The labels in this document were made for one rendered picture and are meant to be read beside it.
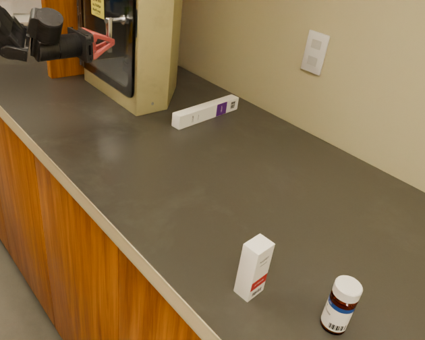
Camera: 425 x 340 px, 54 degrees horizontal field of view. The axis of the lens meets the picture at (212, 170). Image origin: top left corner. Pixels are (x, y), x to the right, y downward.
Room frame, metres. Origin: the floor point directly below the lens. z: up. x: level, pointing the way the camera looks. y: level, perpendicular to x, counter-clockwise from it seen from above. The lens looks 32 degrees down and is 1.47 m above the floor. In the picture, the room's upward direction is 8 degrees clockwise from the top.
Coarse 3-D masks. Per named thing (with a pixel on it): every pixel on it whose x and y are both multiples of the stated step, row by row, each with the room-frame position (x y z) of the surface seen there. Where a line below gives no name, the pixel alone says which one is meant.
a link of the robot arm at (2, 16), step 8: (0, 8) 0.91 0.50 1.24; (0, 16) 0.89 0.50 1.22; (8, 16) 0.93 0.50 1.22; (0, 24) 0.88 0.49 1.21; (8, 24) 0.91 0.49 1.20; (16, 24) 0.94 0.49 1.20; (0, 32) 0.89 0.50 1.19; (8, 32) 0.90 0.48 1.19; (16, 32) 0.93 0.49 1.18; (24, 32) 0.96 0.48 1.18; (0, 40) 0.90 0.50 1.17; (8, 40) 0.90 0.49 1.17; (16, 40) 0.91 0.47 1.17; (24, 40) 0.95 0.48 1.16; (0, 48) 0.90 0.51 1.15
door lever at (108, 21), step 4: (120, 16) 1.12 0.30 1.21; (124, 16) 1.11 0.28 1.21; (108, 20) 1.08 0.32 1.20; (112, 20) 1.08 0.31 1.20; (116, 20) 1.09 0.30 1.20; (120, 20) 1.10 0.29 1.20; (124, 20) 1.11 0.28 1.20; (108, 24) 1.08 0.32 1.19; (112, 24) 1.08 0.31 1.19; (124, 24) 1.11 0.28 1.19; (108, 28) 1.08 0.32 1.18; (112, 28) 1.08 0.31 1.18; (108, 32) 1.08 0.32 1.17; (112, 32) 1.08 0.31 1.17; (108, 36) 1.08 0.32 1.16; (112, 36) 1.08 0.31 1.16; (112, 48) 1.08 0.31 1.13; (108, 52) 1.08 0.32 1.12; (112, 52) 1.09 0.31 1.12
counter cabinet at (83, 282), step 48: (0, 144) 1.18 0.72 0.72; (0, 192) 1.26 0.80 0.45; (48, 192) 0.90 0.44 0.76; (48, 240) 0.93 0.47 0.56; (96, 240) 0.71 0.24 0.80; (48, 288) 0.97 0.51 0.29; (96, 288) 0.72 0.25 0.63; (144, 288) 0.57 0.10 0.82; (96, 336) 0.73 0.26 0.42; (144, 336) 0.57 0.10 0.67; (192, 336) 0.47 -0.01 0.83
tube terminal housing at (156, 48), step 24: (144, 0) 1.10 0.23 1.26; (168, 0) 1.15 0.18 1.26; (144, 24) 1.10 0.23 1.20; (168, 24) 1.16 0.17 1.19; (144, 48) 1.10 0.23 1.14; (168, 48) 1.16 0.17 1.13; (144, 72) 1.11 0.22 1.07; (168, 72) 1.16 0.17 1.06; (120, 96) 1.15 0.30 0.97; (144, 96) 1.11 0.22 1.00; (168, 96) 1.17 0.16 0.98
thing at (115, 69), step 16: (112, 0) 1.16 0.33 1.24; (128, 0) 1.10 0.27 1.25; (96, 16) 1.22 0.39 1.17; (112, 16) 1.16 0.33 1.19; (128, 16) 1.10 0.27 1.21; (128, 32) 1.10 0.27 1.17; (128, 48) 1.10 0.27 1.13; (96, 64) 1.23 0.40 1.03; (112, 64) 1.16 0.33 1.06; (128, 64) 1.10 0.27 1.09; (112, 80) 1.16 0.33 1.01; (128, 80) 1.10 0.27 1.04; (128, 96) 1.10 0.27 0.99
